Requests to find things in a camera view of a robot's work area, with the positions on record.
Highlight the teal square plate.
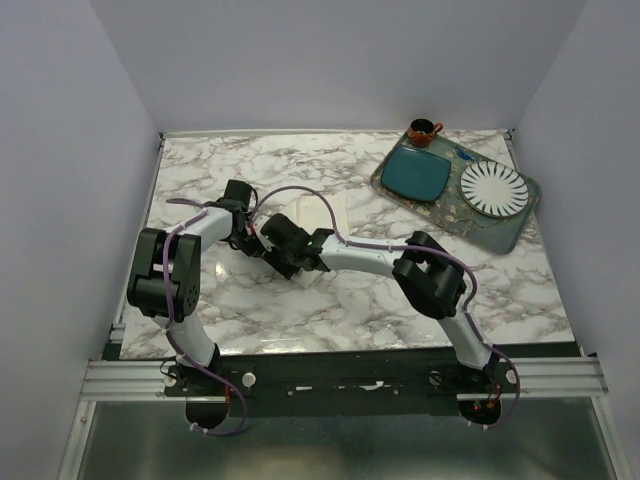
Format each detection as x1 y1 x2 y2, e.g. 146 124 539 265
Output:
380 145 451 202

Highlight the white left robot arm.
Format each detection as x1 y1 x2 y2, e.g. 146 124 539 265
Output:
126 180 266 395

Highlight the brown ceramic cup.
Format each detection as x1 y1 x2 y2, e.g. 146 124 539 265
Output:
407 118 444 148

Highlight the green patterned tray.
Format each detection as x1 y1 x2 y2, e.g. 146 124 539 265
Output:
370 135 541 255

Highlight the white blue striped plate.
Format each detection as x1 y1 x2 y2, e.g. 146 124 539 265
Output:
460 160 529 218

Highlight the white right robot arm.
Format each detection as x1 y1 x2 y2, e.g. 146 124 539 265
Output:
260 214 497 392

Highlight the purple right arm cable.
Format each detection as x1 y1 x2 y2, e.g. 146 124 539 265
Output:
247 185 522 431

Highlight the aluminium frame rail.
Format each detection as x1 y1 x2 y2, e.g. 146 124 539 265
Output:
80 357 608 403

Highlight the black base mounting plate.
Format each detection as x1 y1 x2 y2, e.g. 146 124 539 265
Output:
164 347 518 422

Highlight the white cloth napkin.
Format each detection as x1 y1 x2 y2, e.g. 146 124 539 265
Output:
281 194 350 288

